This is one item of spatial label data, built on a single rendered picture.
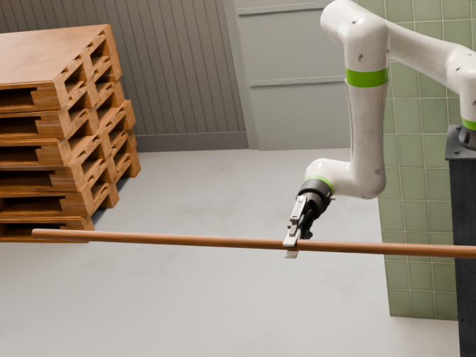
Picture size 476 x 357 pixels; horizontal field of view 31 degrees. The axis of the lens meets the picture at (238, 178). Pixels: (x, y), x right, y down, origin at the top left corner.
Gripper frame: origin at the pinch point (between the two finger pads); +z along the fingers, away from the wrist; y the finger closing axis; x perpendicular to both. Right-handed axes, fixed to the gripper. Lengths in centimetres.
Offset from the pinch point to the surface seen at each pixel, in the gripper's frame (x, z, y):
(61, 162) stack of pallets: 182, -165, 69
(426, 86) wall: -17, -120, 11
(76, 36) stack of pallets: 196, -232, 24
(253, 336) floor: 63, -99, 120
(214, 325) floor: 84, -104, 120
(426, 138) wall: -16, -120, 33
